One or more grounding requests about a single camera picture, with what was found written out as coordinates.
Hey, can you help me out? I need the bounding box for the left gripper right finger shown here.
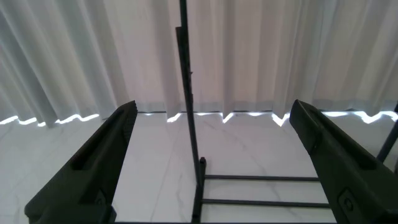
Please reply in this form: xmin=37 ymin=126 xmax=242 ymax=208
xmin=289 ymin=99 xmax=398 ymax=224

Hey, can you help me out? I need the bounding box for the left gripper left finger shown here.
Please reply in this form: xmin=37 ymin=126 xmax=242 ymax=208
xmin=24 ymin=100 xmax=138 ymax=224

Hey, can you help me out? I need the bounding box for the black clothes rack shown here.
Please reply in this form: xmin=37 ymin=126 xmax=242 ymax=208
xmin=175 ymin=0 xmax=398 ymax=224

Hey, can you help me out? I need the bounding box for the white curtain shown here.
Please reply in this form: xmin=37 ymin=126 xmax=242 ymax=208
xmin=0 ymin=0 xmax=398 ymax=128

